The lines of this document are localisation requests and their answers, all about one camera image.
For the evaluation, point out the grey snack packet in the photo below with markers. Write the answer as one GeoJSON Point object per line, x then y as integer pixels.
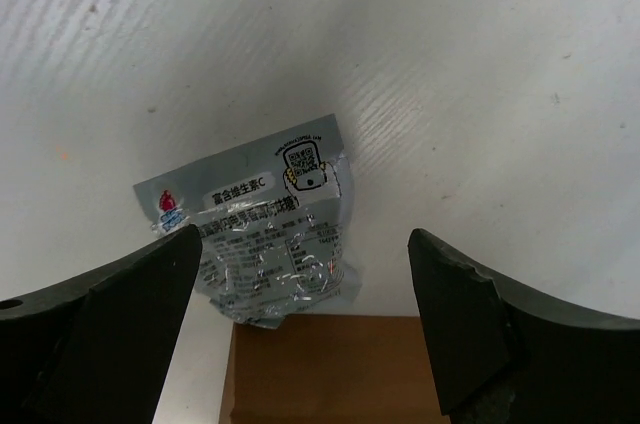
{"type": "Point", "coordinates": [272, 216]}

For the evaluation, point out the brown paper bag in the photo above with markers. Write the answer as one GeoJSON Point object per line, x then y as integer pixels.
{"type": "Point", "coordinates": [330, 369]}

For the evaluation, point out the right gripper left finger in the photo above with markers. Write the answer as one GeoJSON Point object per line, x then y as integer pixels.
{"type": "Point", "coordinates": [96, 348]}

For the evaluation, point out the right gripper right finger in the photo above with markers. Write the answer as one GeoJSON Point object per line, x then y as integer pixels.
{"type": "Point", "coordinates": [503, 352]}

